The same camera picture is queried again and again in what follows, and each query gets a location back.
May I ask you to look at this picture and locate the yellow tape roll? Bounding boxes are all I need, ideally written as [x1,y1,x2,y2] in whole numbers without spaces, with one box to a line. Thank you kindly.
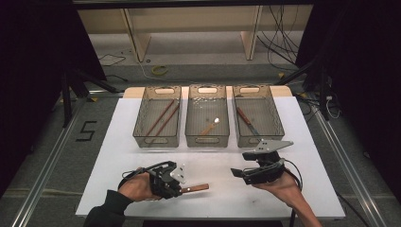
[151,64,169,77]

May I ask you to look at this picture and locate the bundle of black cables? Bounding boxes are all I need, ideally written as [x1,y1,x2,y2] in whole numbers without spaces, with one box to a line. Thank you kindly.
[256,4,305,70]

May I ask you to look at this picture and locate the left hand-held gripper cable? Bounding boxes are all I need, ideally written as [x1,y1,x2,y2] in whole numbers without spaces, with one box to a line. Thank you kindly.
[120,161,174,184]

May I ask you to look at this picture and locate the white floor cable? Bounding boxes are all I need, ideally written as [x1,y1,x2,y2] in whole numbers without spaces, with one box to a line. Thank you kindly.
[136,59,190,83]

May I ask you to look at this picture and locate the person's left hand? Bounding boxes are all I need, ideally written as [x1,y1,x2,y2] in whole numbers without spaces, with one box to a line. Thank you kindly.
[118,171,161,203]

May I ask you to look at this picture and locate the black metal stand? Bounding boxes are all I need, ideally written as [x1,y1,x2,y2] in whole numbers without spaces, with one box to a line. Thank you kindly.
[274,56,331,121]
[61,66,125,128]

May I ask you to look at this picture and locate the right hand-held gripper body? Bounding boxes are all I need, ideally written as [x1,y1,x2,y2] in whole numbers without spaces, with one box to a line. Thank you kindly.
[243,140,294,185]

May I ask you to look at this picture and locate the transparent grey storage bin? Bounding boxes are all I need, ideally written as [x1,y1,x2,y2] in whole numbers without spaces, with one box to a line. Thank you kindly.
[184,84,231,148]
[232,84,286,148]
[132,85,183,148]

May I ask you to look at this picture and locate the short white cable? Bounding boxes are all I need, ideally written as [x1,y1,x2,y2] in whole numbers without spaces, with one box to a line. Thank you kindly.
[325,95,342,120]

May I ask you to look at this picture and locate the wooden-handled knife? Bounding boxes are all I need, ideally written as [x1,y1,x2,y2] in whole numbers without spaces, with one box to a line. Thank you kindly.
[235,106,263,140]

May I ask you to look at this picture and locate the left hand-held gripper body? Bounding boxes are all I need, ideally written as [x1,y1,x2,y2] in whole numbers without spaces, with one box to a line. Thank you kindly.
[147,160,187,200]

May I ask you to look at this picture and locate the black curtain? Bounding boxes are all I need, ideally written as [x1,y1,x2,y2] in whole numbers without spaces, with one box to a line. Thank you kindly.
[295,0,401,202]
[0,0,107,198]

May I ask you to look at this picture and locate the clear spoon with amber handle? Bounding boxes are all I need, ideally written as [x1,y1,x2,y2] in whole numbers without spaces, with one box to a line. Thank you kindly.
[199,117,221,137]

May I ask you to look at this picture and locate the wooden-handled fork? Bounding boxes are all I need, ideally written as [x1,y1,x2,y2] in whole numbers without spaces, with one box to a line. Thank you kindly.
[180,183,210,194]

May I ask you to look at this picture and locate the hand-held gripper cable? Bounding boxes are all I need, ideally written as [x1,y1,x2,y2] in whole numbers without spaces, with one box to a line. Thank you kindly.
[282,158,305,227]
[120,161,174,184]

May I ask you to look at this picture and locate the light wooden shelf unit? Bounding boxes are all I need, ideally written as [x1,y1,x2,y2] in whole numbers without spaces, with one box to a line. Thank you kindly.
[77,4,314,62]

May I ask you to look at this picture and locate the person's right hand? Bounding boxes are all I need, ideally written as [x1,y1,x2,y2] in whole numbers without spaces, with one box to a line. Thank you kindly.
[252,170,305,210]

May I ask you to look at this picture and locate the thin black floor cable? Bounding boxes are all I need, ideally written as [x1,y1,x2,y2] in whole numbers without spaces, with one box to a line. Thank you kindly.
[98,53,128,67]

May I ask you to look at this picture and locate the aluminium floor rail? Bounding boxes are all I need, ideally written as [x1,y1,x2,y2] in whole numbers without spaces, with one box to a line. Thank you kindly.
[310,103,388,227]
[10,96,88,227]

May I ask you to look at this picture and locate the right hand-held gripper cable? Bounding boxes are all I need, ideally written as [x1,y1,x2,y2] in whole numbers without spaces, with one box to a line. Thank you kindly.
[282,158,305,227]

